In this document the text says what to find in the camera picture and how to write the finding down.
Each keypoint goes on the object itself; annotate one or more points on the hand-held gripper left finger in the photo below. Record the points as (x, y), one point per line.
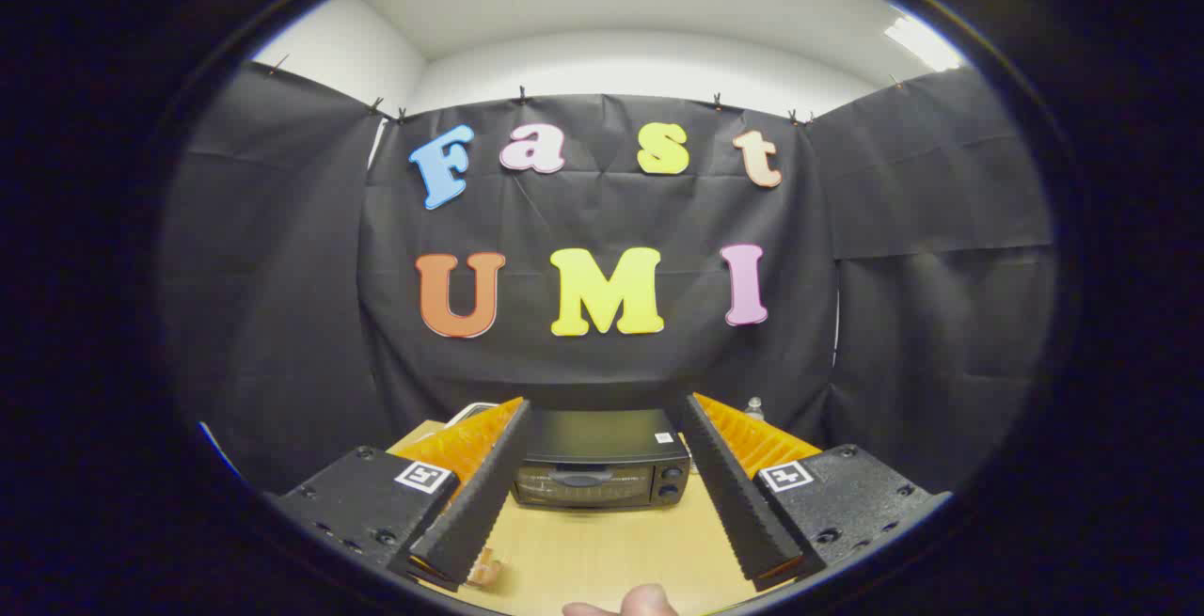
(475, 513)

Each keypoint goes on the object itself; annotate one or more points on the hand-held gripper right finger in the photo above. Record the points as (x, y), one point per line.
(738, 513)

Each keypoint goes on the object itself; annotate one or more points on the lettuce sandwich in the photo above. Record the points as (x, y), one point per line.
(485, 569)

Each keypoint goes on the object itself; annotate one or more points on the black toaster oven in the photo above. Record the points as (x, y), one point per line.
(602, 437)

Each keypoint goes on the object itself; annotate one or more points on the white pop-up toaster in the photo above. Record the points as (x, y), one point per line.
(467, 412)

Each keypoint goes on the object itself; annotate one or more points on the green label plastic bottle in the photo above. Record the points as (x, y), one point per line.
(754, 407)

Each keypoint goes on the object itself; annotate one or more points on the small ceiling light panel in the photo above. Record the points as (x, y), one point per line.
(922, 42)

